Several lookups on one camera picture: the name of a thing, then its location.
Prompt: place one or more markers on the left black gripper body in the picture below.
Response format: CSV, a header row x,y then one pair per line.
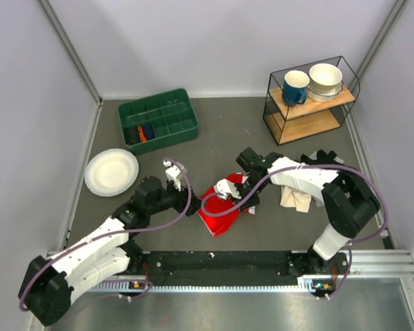
x,y
174,198

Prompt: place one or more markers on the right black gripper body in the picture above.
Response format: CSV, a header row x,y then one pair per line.
x,y
244,189

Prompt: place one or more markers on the red underwear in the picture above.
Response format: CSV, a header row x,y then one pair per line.
x,y
219,225

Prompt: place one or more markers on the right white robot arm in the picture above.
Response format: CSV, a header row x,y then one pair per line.
x,y
347,198

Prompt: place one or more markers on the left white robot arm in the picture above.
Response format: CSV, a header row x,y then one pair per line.
x,y
51,285

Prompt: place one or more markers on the pink beige garment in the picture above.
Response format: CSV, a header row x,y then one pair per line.
x,y
291,198

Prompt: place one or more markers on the grey garment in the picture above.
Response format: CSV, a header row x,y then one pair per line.
x,y
319,201

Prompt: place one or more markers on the orange item in tray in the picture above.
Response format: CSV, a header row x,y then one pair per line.
x,y
142,136

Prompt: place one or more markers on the white paper plate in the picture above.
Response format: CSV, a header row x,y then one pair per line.
x,y
111,172

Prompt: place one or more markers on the black garment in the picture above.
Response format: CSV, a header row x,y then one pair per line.
x,y
321,157

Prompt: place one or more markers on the blue item in tray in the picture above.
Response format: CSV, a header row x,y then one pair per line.
x,y
148,131

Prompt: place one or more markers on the black item in tray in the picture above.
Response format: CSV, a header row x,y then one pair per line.
x,y
131,136

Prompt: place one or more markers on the green compartment tray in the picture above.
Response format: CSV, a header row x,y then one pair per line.
x,y
172,117

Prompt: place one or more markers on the blue mug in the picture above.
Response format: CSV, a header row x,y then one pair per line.
x,y
294,87

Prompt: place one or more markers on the white plate under bowl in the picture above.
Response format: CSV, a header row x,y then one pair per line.
x,y
323,97

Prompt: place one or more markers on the cream bowl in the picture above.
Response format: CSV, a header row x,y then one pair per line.
x,y
324,78

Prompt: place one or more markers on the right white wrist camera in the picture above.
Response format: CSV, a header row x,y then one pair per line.
x,y
226,189

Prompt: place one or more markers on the black wire wooden shelf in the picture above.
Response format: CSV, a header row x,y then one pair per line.
x,y
290,123

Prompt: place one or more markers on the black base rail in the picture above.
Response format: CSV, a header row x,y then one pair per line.
x,y
231,268

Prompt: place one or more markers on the aluminium frame rail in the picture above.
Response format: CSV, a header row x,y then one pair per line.
x,y
361,264

